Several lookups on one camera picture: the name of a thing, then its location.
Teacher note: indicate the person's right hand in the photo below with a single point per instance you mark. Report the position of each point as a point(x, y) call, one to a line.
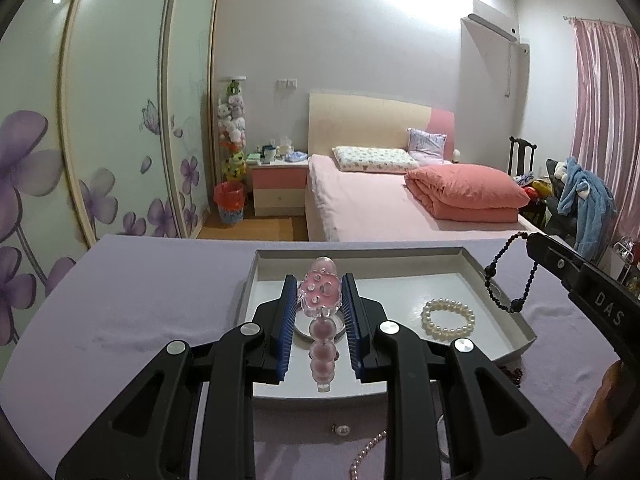
point(595, 425)

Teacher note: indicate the dark wooden chair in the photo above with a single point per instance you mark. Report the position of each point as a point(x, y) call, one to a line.
point(515, 155)

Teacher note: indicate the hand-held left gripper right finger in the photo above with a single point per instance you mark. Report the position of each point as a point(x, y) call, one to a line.
point(352, 327)

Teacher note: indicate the silver bangle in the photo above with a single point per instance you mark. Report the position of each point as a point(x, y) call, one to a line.
point(301, 334)

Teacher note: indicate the patterned white pillow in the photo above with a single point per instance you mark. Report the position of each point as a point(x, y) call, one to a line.
point(375, 159)

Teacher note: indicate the folded pink quilt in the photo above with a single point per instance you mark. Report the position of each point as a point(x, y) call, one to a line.
point(465, 190)

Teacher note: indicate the blue fleece robe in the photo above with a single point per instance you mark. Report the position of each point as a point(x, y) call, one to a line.
point(590, 200)

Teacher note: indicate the small purple pillow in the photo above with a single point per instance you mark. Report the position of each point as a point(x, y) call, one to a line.
point(427, 145)

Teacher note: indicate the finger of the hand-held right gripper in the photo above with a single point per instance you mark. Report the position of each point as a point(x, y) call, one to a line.
point(552, 260)

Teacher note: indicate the pink bed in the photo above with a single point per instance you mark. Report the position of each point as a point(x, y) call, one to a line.
point(360, 200)

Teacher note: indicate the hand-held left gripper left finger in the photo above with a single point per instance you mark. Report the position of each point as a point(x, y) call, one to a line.
point(287, 327)

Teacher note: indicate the white wall switch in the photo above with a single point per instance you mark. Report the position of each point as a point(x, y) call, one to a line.
point(287, 82)

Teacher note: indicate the red trash bin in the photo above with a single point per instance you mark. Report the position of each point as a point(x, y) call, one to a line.
point(230, 202)

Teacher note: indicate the white jewelry tray box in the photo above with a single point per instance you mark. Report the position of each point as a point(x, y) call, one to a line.
point(400, 285)

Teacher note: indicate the white air conditioner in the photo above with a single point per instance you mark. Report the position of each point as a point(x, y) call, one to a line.
point(492, 17)

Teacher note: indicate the pink and cream nightstand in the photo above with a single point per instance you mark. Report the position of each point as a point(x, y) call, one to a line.
point(279, 190)

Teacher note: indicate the colourful toys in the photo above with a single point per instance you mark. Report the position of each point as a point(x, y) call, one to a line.
point(535, 190)

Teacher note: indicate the blue cloth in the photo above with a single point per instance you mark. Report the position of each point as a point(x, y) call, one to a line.
point(297, 156)

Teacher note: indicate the floral sliding door wardrobe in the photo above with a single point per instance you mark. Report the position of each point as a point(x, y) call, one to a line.
point(125, 110)

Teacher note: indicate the hanging plush toy column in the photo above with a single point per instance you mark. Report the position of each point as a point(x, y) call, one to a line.
point(232, 130)

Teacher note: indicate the pink curtain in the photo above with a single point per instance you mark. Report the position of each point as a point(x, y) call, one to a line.
point(605, 110)

